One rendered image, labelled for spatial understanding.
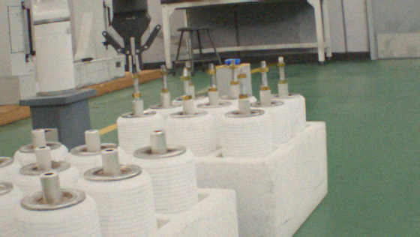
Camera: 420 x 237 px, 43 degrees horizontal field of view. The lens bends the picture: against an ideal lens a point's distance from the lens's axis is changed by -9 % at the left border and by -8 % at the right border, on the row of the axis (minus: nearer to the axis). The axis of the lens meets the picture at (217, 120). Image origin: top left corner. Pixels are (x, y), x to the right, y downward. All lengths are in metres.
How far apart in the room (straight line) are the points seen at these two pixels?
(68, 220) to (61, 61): 0.78
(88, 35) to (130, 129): 3.55
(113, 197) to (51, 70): 0.69
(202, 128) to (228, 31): 5.24
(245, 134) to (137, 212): 0.41
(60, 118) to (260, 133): 0.48
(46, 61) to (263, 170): 0.59
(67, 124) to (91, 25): 3.44
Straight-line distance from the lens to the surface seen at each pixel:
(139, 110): 1.18
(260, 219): 1.03
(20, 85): 3.58
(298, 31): 6.13
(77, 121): 1.32
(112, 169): 0.69
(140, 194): 0.67
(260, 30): 6.21
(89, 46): 4.65
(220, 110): 1.19
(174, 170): 0.76
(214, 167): 1.04
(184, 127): 1.08
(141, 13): 1.17
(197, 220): 0.74
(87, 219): 0.59
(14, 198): 0.67
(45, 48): 1.32
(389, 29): 6.03
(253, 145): 1.04
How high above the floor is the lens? 0.42
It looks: 9 degrees down
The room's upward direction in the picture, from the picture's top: 5 degrees counter-clockwise
